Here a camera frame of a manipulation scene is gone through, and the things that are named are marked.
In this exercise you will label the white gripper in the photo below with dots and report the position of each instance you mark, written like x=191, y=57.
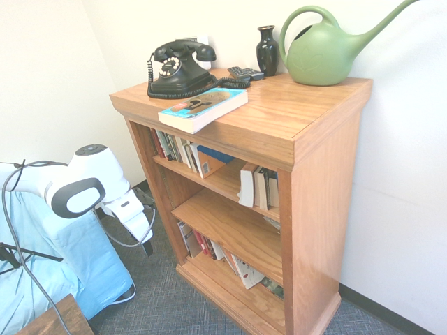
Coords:
x=134, y=218

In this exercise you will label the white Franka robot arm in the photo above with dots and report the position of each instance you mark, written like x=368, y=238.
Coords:
x=97, y=171

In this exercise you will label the white brown cover book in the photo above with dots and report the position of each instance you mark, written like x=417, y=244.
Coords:
x=190, y=240

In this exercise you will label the red spine book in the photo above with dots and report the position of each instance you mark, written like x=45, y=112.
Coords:
x=157, y=143
x=209, y=248
x=202, y=244

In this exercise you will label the white paperback book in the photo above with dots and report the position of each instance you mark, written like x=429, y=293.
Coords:
x=181, y=150
x=218, y=251

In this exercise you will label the light blue cloth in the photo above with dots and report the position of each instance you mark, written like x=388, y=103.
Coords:
x=70, y=265

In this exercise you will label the beige paperback book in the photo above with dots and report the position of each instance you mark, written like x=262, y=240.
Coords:
x=189, y=155
x=260, y=188
x=230, y=261
x=276, y=192

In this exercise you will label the dark spine book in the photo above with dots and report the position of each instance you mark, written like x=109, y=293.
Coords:
x=164, y=146
x=172, y=148

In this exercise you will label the white book red spots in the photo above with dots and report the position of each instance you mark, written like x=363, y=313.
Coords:
x=249, y=274

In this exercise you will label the large book with barcode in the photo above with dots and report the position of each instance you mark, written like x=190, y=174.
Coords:
x=213, y=162

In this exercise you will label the dark wooden table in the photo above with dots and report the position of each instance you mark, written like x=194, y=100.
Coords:
x=59, y=317

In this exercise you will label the thick book white pages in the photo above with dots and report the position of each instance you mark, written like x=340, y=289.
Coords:
x=247, y=185

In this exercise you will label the loose paper cards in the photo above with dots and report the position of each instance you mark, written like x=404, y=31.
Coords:
x=273, y=223

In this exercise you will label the camouflage cover book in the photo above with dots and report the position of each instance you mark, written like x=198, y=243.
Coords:
x=274, y=289

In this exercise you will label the black cover book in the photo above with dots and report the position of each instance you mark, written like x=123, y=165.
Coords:
x=269, y=190

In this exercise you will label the paperback book blue brown cover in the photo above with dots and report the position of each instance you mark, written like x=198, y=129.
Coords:
x=204, y=104

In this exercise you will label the black rotary telephone base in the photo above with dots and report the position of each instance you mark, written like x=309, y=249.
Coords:
x=181, y=78

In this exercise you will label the wooden bookshelf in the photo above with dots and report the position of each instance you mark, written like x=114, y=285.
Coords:
x=321, y=181

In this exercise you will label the black rotary telephone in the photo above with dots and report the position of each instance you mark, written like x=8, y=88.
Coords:
x=234, y=83

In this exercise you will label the black telephone handset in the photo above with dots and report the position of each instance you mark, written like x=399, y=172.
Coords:
x=181, y=47

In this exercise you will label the black glossy vase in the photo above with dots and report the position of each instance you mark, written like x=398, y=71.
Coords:
x=267, y=52

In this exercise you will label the green plastic watering can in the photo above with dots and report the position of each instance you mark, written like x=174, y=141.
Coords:
x=317, y=56

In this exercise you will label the black camera tripod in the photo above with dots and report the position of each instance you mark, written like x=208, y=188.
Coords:
x=31, y=253

